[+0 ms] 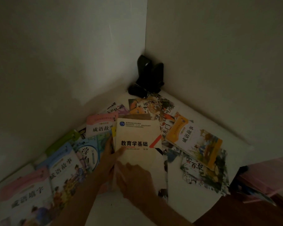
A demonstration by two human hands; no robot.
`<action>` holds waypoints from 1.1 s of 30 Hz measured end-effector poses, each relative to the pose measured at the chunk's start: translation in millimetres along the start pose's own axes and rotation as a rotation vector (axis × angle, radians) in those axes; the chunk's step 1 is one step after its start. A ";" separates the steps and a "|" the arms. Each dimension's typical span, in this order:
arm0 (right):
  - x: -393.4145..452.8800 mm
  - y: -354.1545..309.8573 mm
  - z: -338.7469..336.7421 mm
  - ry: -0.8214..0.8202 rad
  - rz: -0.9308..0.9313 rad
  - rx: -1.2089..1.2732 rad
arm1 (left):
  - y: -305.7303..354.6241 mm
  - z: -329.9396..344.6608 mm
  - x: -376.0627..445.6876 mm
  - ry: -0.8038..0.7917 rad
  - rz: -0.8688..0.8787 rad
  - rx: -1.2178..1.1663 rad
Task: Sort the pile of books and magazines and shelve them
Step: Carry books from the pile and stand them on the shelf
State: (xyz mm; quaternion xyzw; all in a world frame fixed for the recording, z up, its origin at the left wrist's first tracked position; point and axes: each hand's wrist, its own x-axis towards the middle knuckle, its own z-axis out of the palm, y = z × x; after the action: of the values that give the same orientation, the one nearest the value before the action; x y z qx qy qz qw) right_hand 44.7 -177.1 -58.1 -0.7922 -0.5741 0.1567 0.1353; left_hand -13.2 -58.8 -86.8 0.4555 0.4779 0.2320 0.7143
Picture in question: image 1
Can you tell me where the pink-bordered picture book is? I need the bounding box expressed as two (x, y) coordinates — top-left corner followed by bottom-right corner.
(0, 167), (53, 226)

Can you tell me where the person's right hand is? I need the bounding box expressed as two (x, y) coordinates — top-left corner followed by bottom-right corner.
(115, 162), (159, 207)

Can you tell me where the pile of books and magazines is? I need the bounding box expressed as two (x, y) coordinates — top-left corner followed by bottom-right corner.
(0, 94), (230, 226)

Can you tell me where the teal book round white label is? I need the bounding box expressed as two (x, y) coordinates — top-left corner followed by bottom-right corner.
(73, 132), (114, 173)

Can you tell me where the person's left forearm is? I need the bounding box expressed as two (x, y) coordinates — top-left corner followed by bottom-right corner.
(51, 176), (109, 226)

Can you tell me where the blue-bordered picture book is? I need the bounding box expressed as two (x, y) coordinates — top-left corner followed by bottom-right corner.
(35, 142), (88, 210)

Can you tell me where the black cloth object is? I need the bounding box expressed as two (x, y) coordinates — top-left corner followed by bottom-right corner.
(128, 55), (165, 98)

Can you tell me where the person's left hand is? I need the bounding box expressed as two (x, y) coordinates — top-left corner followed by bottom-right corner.
(94, 136), (126, 184)

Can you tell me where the pink plastic stool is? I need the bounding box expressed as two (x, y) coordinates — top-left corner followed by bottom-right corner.
(230, 155), (283, 205)

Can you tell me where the cream education textbook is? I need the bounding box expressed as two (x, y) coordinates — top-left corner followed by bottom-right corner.
(112, 118), (168, 193)

